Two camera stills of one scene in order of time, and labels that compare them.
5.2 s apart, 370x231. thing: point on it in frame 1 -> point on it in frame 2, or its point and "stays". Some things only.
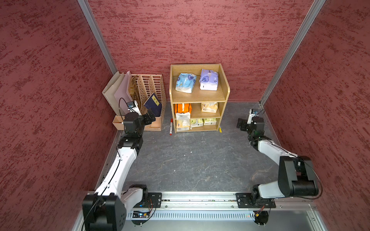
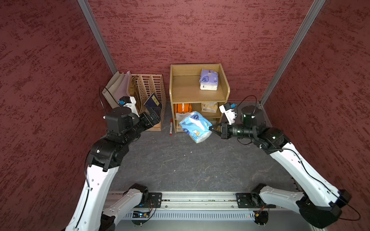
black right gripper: (243, 126) -> (224, 133)
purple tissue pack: (208, 80) stays
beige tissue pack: (209, 107) stays
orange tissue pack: (182, 108) stays
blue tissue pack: (185, 82) -> (197, 126)
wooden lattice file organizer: (140, 86) stays
